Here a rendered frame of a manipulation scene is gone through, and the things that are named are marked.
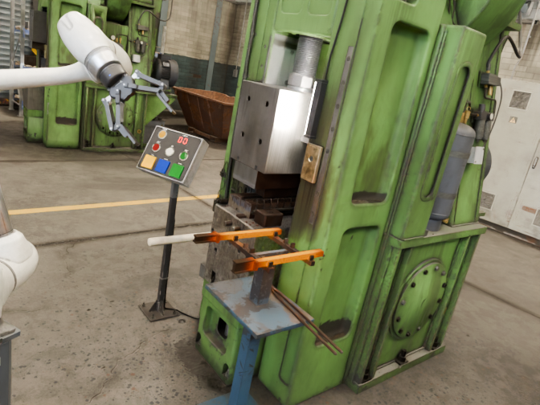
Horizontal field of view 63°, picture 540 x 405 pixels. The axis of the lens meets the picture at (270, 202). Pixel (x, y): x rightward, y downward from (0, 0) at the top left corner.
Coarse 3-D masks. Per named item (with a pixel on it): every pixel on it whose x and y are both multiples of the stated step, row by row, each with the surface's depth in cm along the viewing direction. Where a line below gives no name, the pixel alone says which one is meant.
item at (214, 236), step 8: (216, 232) 177; (224, 232) 180; (232, 232) 182; (240, 232) 184; (248, 232) 185; (256, 232) 187; (264, 232) 190; (272, 232) 193; (280, 232) 196; (200, 240) 173; (208, 240) 174; (216, 240) 176
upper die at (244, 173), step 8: (240, 168) 224; (248, 168) 219; (240, 176) 224; (248, 176) 219; (256, 176) 214; (264, 176) 217; (272, 176) 220; (280, 176) 224; (288, 176) 227; (296, 176) 230; (248, 184) 219; (256, 184) 216; (264, 184) 219; (272, 184) 222; (280, 184) 226; (288, 184) 229; (296, 184) 232
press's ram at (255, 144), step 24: (240, 96) 221; (264, 96) 206; (288, 96) 202; (312, 96) 211; (240, 120) 222; (264, 120) 207; (288, 120) 207; (240, 144) 223; (264, 144) 208; (288, 144) 212; (264, 168) 209; (288, 168) 218
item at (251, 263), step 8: (272, 256) 166; (280, 256) 168; (288, 256) 169; (296, 256) 171; (304, 256) 174; (240, 264) 155; (248, 264) 158; (256, 264) 158; (264, 264) 162; (240, 272) 156
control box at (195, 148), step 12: (156, 132) 258; (168, 132) 255; (168, 144) 252; (180, 144) 250; (192, 144) 247; (204, 144) 249; (144, 156) 255; (156, 156) 252; (168, 156) 250; (192, 156) 245; (144, 168) 252; (168, 168) 247; (192, 168) 245; (168, 180) 252; (180, 180) 242; (192, 180) 249
